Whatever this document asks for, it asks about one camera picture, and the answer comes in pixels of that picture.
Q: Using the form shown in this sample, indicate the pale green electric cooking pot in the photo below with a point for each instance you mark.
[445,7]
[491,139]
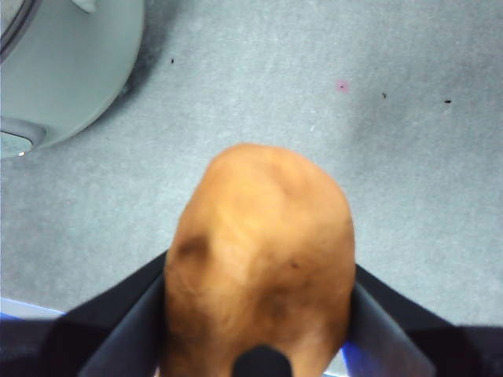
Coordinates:
[74,70]

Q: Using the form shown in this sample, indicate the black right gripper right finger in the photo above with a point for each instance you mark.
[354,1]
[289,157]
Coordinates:
[401,337]

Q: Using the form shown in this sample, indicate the glass lid with green knob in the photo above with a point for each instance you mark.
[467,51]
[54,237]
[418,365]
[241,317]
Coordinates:
[9,17]

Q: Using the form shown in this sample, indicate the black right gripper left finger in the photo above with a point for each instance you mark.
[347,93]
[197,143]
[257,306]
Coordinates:
[106,337]

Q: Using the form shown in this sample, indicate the brown potato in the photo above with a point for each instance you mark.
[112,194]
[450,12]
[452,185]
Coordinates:
[263,251]

